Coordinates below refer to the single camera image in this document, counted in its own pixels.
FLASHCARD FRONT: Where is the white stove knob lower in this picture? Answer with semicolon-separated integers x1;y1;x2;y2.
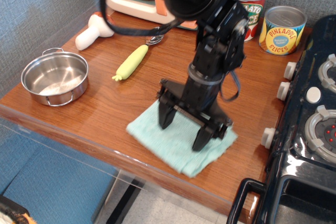
261;127;276;149

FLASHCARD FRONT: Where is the black toy stove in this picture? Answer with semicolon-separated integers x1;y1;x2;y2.
227;15;335;223

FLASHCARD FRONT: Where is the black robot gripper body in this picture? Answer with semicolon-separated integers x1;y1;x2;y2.
157;73;232;138

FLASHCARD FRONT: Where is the steel pot with handles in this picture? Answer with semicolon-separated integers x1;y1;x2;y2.
21;48;89;107

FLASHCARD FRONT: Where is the light teal towel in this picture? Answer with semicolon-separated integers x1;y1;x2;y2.
126;101;237;178

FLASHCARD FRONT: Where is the orange fuzzy object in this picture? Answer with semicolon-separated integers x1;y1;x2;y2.
15;214;36;224

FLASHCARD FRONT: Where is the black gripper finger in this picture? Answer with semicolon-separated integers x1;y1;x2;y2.
192;125;215;152
159;102;176;130

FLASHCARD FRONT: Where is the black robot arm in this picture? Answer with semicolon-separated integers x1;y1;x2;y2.
158;0;248;151

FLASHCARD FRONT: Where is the white stove knob upper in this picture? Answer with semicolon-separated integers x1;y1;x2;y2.
283;62;297;80

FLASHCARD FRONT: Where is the tomato sauce can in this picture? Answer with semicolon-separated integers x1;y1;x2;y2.
227;0;268;42

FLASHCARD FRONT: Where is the white toy mushroom brown cap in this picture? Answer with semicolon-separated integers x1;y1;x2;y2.
75;12;114;51

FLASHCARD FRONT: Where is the white stove knob middle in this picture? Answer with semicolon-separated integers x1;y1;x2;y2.
277;82;290;101

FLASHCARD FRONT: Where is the spoon with yellow-green handle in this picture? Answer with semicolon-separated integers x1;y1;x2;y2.
112;35;164;81

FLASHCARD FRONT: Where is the pineapple slices can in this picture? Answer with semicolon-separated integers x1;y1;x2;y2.
259;6;307;56

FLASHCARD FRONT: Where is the white stove knob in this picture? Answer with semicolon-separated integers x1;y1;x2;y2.
261;127;276;149
277;82;290;101
283;62;297;80

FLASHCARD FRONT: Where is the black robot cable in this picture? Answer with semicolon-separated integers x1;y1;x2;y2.
99;0;184;37

